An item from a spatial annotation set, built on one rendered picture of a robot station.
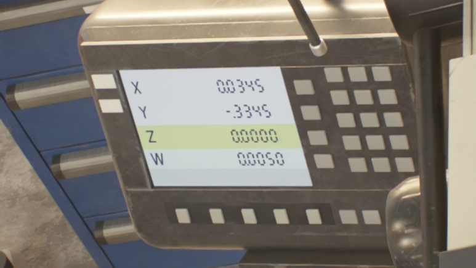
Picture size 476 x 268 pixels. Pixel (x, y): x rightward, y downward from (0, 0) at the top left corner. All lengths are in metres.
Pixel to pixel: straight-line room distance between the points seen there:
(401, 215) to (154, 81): 0.86
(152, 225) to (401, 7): 0.98
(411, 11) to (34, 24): 1.96
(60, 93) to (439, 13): 2.02
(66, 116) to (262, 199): 1.20
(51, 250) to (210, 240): 1.73
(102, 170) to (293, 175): 1.25
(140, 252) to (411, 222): 2.23
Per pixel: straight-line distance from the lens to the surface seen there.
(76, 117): 3.48
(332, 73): 2.21
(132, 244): 3.67
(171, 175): 2.34
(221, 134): 2.29
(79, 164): 3.52
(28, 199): 4.18
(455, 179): 1.23
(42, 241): 4.11
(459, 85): 1.27
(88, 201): 3.61
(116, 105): 2.32
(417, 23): 1.43
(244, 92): 2.26
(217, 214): 2.34
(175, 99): 2.30
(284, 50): 2.22
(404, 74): 2.18
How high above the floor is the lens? 2.74
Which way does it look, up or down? 42 degrees down
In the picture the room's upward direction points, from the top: 30 degrees counter-clockwise
